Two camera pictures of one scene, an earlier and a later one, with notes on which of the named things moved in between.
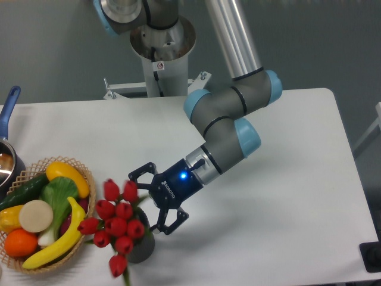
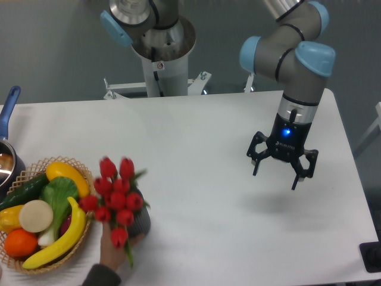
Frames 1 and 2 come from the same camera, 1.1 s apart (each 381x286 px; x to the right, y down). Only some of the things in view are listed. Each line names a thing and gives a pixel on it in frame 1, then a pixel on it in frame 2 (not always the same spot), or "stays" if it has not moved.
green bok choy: x=58 y=192 stays
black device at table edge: x=371 y=255 stays
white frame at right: x=377 y=122 stays
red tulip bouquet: x=115 y=224 -> x=117 y=198
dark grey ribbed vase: x=143 y=247 -> x=141 y=221
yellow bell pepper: x=9 y=218 stays
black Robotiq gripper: x=168 y=189 -> x=286 y=142
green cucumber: x=29 y=191 stays
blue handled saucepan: x=12 y=164 stays
